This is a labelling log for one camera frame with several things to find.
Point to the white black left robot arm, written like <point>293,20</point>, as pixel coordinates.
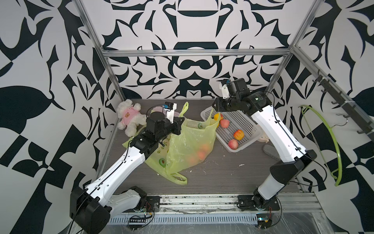
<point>92,207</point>

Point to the beige round perforated disc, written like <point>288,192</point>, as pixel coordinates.
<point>263,138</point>

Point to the white plush bear pink shirt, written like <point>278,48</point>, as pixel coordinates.
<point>130,117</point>

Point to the black wall hook rail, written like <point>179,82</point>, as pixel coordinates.
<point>352,109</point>

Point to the grey oblong pad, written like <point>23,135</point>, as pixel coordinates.
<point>271,151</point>

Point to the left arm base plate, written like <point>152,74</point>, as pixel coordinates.
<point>148,203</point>

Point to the red yellow peach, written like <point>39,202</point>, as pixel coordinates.
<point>239,135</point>

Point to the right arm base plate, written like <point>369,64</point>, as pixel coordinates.
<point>257,203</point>

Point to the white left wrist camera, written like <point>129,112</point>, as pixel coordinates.
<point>169,108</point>

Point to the green hoop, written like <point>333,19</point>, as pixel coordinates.
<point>338,173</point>

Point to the green avocado print plastic bag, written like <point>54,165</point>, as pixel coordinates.
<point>193,135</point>

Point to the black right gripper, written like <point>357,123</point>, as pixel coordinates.
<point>218,105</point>

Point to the green circuit board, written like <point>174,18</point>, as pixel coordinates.
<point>263,221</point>

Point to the red peach basket front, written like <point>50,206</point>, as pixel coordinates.
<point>233,144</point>

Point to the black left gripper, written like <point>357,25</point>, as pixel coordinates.
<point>175,125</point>

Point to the pink apple print plastic bag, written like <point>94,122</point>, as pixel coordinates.
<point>158,109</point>

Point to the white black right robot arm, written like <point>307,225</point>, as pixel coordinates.
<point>294,157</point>

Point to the white perforated plastic basket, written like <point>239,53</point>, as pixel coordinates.
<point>238,121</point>

